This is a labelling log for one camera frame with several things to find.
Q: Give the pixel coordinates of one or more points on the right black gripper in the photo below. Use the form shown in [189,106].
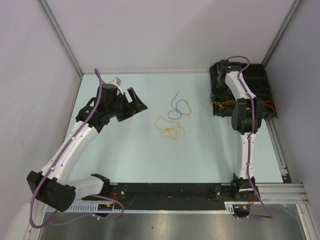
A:
[225,93]

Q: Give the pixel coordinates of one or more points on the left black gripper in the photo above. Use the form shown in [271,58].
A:
[132,108]

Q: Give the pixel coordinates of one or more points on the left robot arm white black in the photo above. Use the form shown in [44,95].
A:
[90,121]

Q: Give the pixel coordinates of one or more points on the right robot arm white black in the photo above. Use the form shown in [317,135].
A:
[246,119]

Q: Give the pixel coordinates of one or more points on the black compartment tray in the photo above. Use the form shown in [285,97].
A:
[255,77]

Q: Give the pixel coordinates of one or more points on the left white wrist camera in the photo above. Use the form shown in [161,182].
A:
[117,82]

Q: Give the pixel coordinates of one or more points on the white slotted cable duct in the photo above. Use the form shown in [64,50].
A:
[105,208]

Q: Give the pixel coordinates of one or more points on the aluminium frame rail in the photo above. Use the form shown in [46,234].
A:
[280,193]

